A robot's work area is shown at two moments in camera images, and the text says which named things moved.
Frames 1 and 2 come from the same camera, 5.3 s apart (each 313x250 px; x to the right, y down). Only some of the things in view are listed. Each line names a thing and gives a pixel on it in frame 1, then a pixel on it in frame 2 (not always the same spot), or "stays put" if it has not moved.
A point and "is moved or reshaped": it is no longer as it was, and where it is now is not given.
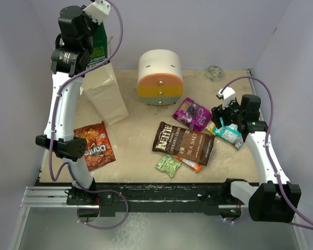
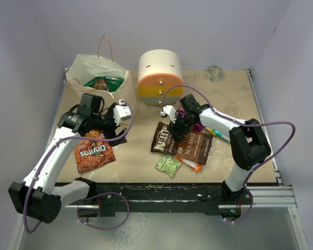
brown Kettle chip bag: x=192 y=145 stays put
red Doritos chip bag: x=99 y=150 stays put
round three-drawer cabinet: x=160 y=80 stays put
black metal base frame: x=139 y=198 stays put
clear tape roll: x=214 y=73 stays put
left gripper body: x=92 y=26 → x=106 y=123
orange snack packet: x=193 y=165 stays put
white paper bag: x=103 y=87 is moved or reshaped
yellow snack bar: x=209 y=127 stays put
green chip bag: x=99 y=53 → x=113 y=83
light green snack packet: x=168 y=163 stays put
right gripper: x=218 y=112 → x=174 y=127
